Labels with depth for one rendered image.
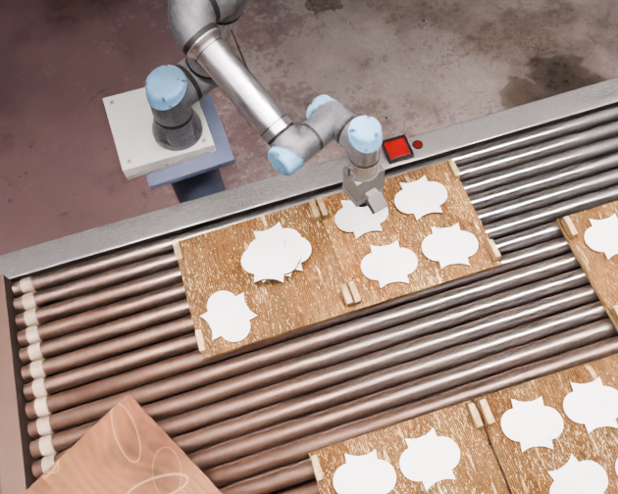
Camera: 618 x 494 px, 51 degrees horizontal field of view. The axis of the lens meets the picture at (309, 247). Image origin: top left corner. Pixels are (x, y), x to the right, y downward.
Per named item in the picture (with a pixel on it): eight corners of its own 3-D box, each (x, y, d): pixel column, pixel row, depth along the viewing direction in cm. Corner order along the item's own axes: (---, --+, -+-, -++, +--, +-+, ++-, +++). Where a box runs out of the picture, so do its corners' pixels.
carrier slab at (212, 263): (174, 244, 182) (173, 242, 180) (314, 202, 185) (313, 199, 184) (203, 361, 166) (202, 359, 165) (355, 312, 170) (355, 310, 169)
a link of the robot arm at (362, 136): (362, 105, 147) (390, 125, 144) (361, 134, 157) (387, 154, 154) (337, 126, 145) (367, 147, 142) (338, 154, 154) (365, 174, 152)
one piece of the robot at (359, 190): (368, 194, 152) (365, 227, 166) (398, 175, 153) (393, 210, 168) (338, 159, 156) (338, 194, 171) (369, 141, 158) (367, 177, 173)
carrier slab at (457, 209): (315, 202, 185) (314, 199, 184) (449, 162, 189) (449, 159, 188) (355, 312, 170) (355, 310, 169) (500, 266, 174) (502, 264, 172)
